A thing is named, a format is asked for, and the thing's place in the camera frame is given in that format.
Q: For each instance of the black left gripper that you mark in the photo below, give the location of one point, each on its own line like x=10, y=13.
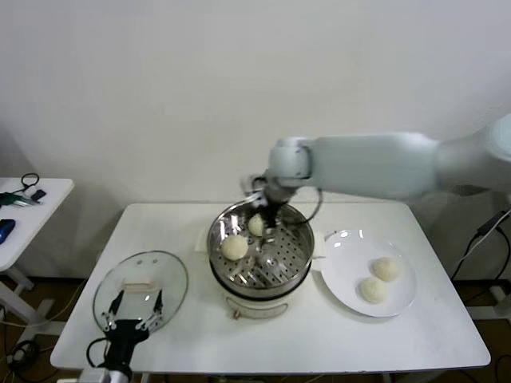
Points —
x=125, y=337

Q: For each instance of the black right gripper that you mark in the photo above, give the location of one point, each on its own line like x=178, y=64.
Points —
x=273, y=199

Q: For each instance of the white steamed baozi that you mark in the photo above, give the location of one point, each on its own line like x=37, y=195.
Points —
x=385, y=269
x=373, y=290
x=234, y=247
x=255, y=226

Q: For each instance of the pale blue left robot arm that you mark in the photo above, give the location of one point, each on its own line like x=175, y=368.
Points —
x=120, y=376

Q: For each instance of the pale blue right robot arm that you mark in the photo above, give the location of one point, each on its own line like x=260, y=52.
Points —
x=379, y=163

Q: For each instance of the steel perforated steamer basket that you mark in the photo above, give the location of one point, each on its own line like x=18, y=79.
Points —
x=287, y=259

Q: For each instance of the white electric cooker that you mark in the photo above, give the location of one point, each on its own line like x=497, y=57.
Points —
x=255, y=307

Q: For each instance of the white round plate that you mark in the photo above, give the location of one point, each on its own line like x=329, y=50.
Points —
x=347, y=271

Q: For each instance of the small white table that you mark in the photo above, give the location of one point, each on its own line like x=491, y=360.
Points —
x=36, y=223

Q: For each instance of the small black object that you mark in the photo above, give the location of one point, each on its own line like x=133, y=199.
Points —
x=38, y=194

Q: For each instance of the silver tool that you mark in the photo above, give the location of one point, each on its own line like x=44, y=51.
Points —
x=28, y=202

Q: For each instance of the blue object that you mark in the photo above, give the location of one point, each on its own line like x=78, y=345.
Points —
x=5, y=230

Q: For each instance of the green tool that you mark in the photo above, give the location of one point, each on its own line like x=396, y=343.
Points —
x=7, y=198

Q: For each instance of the black power adapter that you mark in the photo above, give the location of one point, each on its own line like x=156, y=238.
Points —
x=489, y=225

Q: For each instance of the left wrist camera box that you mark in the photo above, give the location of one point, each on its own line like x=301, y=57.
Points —
x=93, y=376

